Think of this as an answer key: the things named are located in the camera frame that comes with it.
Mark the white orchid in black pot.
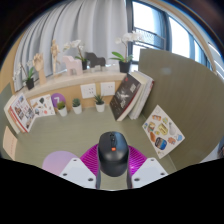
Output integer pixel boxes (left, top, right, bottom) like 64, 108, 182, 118
109, 30, 146, 74
63, 39, 89, 71
13, 59, 37, 90

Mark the olive desk partition panel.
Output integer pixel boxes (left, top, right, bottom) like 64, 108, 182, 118
138, 48, 224, 171

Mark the white books stack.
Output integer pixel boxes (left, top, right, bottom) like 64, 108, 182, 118
128, 70, 155, 120

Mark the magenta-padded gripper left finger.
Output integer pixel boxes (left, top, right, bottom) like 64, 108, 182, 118
59, 143, 102, 190

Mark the white card with small pictures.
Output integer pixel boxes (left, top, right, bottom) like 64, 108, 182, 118
29, 94, 56, 118

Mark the beige card with red print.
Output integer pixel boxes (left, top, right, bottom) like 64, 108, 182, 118
2, 125, 18, 162

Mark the wooden artist mannequin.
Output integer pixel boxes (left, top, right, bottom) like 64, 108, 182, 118
49, 39, 62, 77

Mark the small plant in white pot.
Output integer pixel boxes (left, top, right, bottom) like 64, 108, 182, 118
71, 97, 83, 115
56, 100, 68, 118
93, 94, 106, 113

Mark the purple round mouse pad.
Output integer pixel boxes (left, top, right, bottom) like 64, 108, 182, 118
41, 150, 80, 177

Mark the red-edged picture magazine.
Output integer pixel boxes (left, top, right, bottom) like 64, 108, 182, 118
8, 92, 37, 134

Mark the white wall socket plate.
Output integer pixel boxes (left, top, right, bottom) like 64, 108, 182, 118
100, 81, 116, 97
80, 83, 98, 100

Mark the black computer mouse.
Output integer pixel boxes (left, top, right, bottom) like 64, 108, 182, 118
96, 131, 130, 178

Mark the dark wooden horse figure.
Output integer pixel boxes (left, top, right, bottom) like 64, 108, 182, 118
85, 51, 107, 70

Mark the wooden hand model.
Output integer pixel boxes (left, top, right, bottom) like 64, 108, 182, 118
32, 52, 47, 86

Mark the white book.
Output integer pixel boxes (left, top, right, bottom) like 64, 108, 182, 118
3, 94, 21, 134

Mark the dark-framed window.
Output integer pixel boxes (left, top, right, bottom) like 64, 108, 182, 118
126, 0, 214, 73

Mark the purple round number sign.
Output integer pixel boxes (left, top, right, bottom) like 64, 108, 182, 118
50, 92, 67, 109

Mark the grey pleated curtain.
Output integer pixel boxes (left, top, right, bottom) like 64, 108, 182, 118
13, 1, 129, 91

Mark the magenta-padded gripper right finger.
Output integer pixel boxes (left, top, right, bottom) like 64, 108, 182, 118
126, 145, 169, 190

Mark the white card with colourful stickers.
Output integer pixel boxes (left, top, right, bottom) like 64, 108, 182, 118
141, 104, 186, 160

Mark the pink wooden horse figure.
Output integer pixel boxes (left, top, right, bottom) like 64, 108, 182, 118
62, 55, 84, 76

